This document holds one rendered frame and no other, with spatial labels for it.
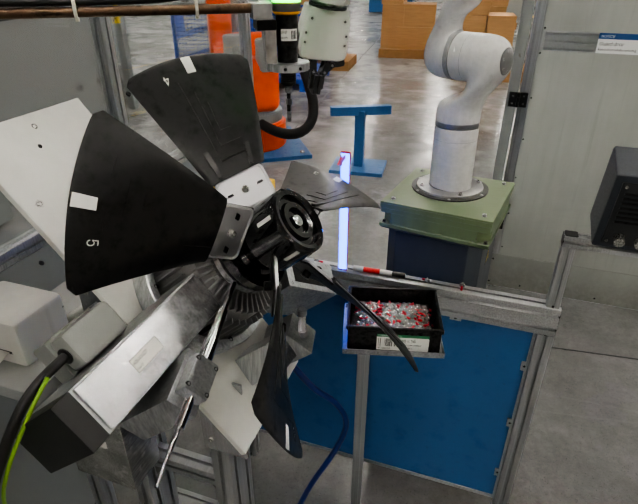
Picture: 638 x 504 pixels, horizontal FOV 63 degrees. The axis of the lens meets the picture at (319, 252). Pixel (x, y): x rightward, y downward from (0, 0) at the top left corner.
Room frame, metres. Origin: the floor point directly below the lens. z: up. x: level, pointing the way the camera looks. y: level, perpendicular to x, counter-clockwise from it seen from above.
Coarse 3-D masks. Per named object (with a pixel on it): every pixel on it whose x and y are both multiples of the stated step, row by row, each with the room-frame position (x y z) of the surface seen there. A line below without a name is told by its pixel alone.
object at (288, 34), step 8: (280, 16) 0.87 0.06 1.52; (288, 16) 0.87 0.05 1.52; (296, 16) 0.87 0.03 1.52; (280, 24) 0.87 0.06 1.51; (288, 24) 0.87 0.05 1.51; (296, 24) 0.87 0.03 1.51; (280, 32) 0.87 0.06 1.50; (288, 32) 0.86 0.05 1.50; (296, 32) 0.87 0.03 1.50; (280, 40) 0.87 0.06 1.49; (288, 40) 0.86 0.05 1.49; (296, 40) 0.87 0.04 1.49; (280, 48) 0.87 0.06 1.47; (288, 48) 0.87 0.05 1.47; (296, 48) 0.88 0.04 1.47; (280, 56) 0.87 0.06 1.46; (288, 56) 0.87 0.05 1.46; (296, 56) 0.87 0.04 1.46; (288, 80) 0.87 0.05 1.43
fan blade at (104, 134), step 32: (96, 128) 0.63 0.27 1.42; (128, 128) 0.66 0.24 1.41; (96, 160) 0.61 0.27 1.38; (128, 160) 0.64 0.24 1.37; (160, 160) 0.67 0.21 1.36; (96, 192) 0.59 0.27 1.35; (128, 192) 0.62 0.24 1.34; (160, 192) 0.65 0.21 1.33; (192, 192) 0.68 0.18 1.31; (96, 224) 0.58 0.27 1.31; (128, 224) 0.61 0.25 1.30; (160, 224) 0.64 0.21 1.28; (192, 224) 0.67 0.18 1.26; (64, 256) 0.54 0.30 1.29; (96, 256) 0.56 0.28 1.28; (128, 256) 0.60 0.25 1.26; (160, 256) 0.63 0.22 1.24; (192, 256) 0.67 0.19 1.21; (96, 288) 0.55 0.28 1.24
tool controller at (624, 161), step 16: (624, 160) 1.01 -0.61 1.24; (608, 176) 1.03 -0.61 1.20; (624, 176) 0.96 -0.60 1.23; (608, 192) 0.99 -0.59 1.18; (624, 192) 0.96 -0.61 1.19; (592, 208) 1.10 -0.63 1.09; (608, 208) 0.98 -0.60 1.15; (624, 208) 0.97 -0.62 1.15; (592, 224) 1.05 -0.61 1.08; (608, 224) 0.99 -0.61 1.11; (624, 224) 0.98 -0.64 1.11; (592, 240) 1.01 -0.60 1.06; (608, 240) 0.99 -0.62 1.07; (624, 240) 0.97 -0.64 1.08
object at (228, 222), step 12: (228, 204) 0.73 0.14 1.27; (228, 216) 0.73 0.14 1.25; (240, 216) 0.74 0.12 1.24; (252, 216) 0.76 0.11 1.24; (228, 228) 0.73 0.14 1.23; (240, 228) 0.74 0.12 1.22; (216, 240) 0.71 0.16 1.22; (228, 240) 0.73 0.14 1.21; (240, 240) 0.74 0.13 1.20; (216, 252) 0.71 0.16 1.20; (228, 252) 0.73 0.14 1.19
